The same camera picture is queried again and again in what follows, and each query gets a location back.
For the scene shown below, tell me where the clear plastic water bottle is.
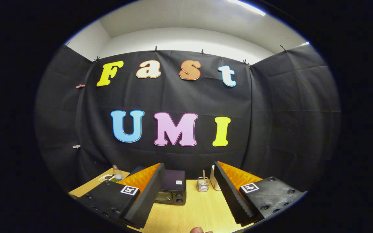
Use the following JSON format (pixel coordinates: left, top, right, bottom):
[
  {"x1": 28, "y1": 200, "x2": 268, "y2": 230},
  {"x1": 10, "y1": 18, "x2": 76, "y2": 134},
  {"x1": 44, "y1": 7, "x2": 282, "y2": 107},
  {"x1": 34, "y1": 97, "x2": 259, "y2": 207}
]
[{"x1": 112, "y1": 165, "x2": 124, "y2": 181}]

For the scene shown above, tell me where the white bread toaster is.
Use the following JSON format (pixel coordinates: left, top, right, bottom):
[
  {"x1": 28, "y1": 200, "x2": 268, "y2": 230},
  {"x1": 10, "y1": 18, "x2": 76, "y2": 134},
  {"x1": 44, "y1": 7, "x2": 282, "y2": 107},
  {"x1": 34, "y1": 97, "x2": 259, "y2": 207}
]
[{"x1": 210, "y1": 165, "x2": 221, "y2": 191}]

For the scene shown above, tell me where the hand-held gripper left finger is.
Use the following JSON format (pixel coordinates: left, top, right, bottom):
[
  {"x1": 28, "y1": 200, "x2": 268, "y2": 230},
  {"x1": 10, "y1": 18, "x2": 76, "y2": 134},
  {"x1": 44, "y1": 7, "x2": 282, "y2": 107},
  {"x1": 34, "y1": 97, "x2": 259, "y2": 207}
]
[{"x1": 76, "y1": 163, "x2": 166, "y2": 229}]

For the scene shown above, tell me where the black toaster oven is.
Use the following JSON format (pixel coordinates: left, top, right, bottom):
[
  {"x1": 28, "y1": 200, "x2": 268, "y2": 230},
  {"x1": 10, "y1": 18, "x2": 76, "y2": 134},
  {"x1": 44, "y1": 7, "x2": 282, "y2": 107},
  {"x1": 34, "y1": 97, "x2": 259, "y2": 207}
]
[{"x1": 154, "y1": 170, "x2": 187, "y2": 206}]

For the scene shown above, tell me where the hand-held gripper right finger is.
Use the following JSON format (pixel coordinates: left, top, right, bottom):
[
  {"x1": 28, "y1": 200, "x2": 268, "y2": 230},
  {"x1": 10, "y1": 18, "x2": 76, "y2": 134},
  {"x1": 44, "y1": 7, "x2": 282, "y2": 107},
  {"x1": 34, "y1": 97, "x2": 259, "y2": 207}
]
[{"x1": 214, "y1": 161, "x2": 306, "y2": 227}]

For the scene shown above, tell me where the metal wire basket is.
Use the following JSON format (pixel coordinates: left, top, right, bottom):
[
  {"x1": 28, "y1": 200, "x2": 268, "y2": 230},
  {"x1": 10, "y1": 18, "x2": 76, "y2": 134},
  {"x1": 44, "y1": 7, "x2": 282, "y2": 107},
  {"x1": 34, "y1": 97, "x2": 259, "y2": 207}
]
[{"x1": 197, "y1": 176, "x2": 210, "y2": 192}]

